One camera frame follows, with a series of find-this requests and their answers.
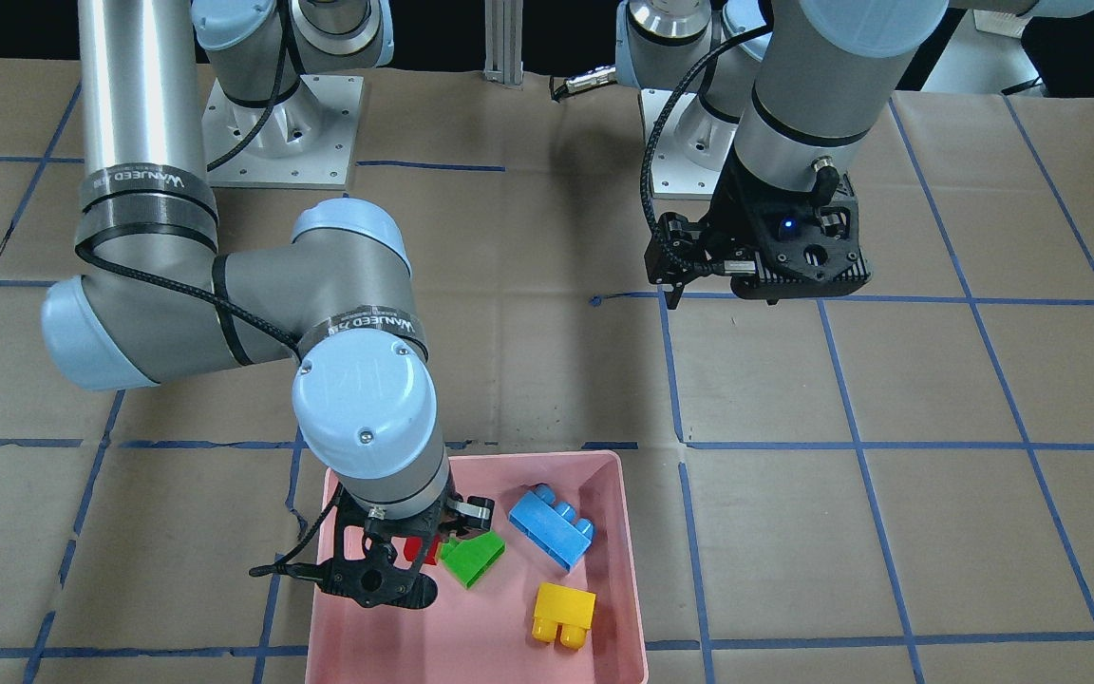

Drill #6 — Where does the blue toy block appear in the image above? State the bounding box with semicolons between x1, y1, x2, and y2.
508;484;595;572

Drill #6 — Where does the red toy block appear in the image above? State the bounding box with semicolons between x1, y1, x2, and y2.
401;536;442;564

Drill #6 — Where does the yellow toy block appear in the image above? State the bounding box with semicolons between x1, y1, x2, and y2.
529;581;596;651

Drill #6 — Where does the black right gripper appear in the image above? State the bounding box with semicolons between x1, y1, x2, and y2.
315;484;494;610

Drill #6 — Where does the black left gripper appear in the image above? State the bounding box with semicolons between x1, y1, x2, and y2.
644;153;872;309

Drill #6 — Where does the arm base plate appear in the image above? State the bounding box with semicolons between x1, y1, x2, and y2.
208;76;365;192
651;92;737;200

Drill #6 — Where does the pink plastic box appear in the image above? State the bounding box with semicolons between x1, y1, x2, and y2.
305;450;648;683

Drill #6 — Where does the aluminium frame post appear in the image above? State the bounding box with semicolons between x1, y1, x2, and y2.
482;0;524;89

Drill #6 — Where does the green toy block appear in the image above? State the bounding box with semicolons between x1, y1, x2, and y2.
438;531;505;589

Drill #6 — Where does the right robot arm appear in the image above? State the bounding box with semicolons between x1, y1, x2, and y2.
42;1;492;608

